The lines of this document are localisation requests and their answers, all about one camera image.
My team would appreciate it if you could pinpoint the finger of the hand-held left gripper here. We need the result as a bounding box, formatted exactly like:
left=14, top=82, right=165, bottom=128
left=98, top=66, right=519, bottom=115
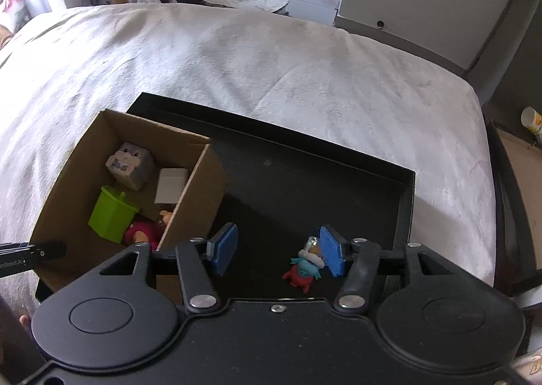
left=0, top=240, right=67, bottom=278

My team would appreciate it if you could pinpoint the brown cardboard box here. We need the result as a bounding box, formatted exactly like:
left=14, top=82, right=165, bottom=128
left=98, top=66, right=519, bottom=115
left=30, top=109, right=227, bottom=305

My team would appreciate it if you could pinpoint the small white box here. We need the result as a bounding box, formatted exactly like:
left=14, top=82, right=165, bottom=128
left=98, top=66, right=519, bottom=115
left=153, top=168, right=189, bottom=205

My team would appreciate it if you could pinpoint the green cube toy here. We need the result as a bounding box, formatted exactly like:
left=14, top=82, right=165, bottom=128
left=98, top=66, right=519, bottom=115
left=88, top=185, right=140, bottom=243

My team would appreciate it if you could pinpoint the pink toy figure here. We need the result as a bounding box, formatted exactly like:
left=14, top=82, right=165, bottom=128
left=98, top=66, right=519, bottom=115
left=124, top=220, right=164, bottom=247

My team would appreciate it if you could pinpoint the teal and red figurine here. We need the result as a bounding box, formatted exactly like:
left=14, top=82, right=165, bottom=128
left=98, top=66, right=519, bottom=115
left=283, top=236, right=327, bottom=289

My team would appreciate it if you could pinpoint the grey cube toy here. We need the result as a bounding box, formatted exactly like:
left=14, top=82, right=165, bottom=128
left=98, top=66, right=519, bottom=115
left=105, top=142, right=155, bottom=192

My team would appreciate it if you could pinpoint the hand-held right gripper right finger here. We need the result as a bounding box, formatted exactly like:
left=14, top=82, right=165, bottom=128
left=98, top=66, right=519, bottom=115
left=319, top=224, right=468, bottom=310

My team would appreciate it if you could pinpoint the dark wooden nightstand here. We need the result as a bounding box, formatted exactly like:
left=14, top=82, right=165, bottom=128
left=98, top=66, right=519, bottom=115
left=485, top=120, right=542, bottom=297

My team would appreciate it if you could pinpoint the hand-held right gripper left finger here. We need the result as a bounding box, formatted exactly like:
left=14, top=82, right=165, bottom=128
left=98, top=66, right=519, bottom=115
left=99, top=222, right=239, bottom=313

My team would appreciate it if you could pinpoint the black tray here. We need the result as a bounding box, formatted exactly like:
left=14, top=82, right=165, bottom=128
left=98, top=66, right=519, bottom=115
left=36, top=92, right=416, bottom=309

